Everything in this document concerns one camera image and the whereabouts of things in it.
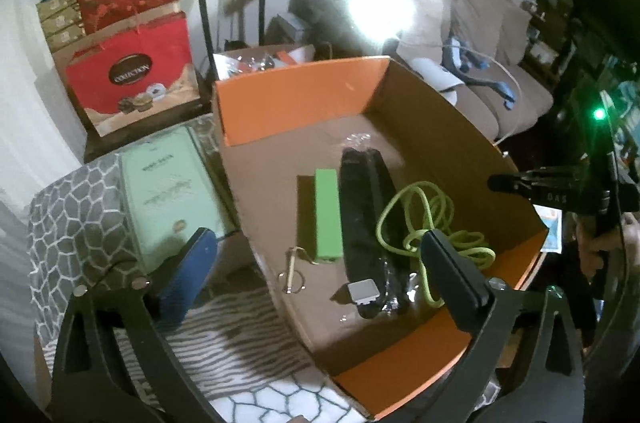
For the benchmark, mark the gold key clip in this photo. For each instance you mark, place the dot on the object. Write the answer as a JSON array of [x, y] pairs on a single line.
[[290, 275]]

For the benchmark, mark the mint green gift box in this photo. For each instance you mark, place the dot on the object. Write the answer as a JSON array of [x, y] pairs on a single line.
[[165, 198]]

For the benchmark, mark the black bundle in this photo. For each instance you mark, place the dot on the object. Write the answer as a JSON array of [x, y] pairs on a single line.
[[360, 213]]

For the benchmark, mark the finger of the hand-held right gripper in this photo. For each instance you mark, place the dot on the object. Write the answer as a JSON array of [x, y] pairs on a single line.
[[505, 183]]

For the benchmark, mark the dark cluttered shelf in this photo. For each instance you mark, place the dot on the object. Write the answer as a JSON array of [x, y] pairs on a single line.
[[550, 48]]

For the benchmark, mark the orange cardboard box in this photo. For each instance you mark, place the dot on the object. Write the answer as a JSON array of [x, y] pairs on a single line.
[[280, 213]]

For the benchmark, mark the person's right hand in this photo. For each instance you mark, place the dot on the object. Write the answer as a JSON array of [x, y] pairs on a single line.
[[590, 253]]

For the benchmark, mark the cardboard box of clutter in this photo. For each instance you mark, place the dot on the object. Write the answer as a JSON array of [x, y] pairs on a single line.
[[265, 59]]

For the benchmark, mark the white cylindrical device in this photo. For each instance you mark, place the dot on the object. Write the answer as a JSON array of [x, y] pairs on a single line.
[[435, 73]]

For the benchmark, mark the small gold box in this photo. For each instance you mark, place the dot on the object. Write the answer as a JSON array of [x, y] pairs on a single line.
[[56, 4], [61, 22], [66, 37]]

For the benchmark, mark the black speaker stand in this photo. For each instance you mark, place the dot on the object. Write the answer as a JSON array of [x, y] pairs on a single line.
[[262, 8], [206, 33]]

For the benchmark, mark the red chocolate collection gift bag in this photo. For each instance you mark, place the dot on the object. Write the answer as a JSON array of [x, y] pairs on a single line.
[[100, 78]]

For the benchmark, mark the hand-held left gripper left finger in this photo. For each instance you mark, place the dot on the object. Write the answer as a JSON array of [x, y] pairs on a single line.
[[190, 273]]

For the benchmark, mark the white blue face mask packet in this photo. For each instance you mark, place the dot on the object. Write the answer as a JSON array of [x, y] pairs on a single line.
[[552, 228]]

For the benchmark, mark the brown sofa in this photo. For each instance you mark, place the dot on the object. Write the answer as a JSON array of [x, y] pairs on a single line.
[[520, 98]]

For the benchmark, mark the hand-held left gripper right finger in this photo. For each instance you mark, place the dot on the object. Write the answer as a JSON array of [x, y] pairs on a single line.
[[450, 273]]

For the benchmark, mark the light green power bank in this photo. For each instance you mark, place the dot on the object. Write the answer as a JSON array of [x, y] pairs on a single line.
[[326, 213]]

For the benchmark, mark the small pale square block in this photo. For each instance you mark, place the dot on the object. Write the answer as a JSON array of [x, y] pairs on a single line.
[[363, 292]]

